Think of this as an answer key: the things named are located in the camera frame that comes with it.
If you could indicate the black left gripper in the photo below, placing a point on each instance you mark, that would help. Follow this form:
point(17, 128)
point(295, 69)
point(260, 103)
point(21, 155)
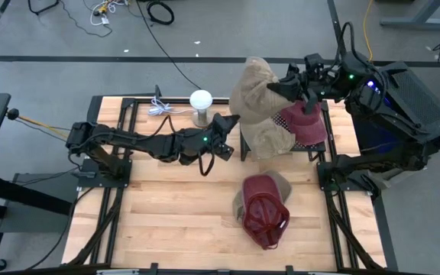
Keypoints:
point(220, 137)

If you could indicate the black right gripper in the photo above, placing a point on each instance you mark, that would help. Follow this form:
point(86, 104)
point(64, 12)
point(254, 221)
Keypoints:
point(309, 84)

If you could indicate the maroon baseball cap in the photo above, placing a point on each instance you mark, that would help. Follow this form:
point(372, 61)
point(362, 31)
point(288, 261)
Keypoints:
point(262, 214)
point(306, 126)

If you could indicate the tan baseball cap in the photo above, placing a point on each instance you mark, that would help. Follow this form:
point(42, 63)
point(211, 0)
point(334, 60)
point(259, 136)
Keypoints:
point(283, 183)
point(254, 91)
point(267, 139)

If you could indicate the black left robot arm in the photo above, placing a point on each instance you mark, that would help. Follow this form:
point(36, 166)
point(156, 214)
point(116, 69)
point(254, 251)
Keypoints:
point(147, 143)

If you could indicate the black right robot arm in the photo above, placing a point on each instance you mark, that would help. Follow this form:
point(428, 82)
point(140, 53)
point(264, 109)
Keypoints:
point(357, 76)

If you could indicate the black perforated metal stand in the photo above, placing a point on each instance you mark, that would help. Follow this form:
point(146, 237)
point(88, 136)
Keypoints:
point(279, 120)

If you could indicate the white mushroom lamp brass base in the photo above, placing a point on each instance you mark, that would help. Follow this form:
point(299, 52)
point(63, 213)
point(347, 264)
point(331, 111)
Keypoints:
point(201, 99)

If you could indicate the black computer tower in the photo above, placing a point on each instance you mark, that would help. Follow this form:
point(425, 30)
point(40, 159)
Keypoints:
point(422, 103)

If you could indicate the grey desk base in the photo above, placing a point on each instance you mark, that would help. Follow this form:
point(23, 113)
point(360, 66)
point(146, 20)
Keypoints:
point(415, 23)

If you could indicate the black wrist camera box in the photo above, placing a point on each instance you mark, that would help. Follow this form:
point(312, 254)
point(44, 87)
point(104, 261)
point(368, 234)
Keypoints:
point(313, 62)

